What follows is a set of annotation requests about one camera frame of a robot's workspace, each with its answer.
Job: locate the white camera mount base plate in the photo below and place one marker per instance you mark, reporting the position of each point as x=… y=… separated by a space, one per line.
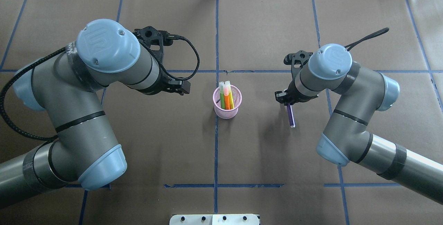
x=215 y=219

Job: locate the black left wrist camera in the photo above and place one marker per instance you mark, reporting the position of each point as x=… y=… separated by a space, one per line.
x=153 y=40

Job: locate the yellow highlighter pen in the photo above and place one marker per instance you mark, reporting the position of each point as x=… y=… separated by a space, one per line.
x=230 y=95

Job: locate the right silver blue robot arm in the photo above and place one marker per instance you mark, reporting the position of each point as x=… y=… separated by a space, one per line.
x=345 y=138

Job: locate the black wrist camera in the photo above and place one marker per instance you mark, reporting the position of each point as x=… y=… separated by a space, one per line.
x=153 y=40
x=297 y=61

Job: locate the green highlighter pen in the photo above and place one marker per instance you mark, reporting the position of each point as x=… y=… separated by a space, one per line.
x=221 y=95

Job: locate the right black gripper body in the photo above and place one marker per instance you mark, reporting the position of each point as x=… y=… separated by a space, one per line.
x=290 y=93

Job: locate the purple highlighter pen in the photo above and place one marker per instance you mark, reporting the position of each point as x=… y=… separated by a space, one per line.
x=291 y=116

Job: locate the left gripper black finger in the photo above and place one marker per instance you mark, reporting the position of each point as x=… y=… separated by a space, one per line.
x=184 y=87

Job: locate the orange highlighter pen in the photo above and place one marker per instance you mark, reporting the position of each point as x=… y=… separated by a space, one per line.
x=226 y=96

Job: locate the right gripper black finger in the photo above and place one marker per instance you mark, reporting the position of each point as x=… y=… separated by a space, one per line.
x=283 y=97

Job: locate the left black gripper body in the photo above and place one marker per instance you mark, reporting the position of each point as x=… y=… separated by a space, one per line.
x=165 y=82

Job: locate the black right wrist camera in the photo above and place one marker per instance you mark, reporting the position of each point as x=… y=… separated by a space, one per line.
x=297 y=61

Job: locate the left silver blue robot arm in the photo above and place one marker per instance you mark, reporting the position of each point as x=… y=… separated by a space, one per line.
x=65 y=84

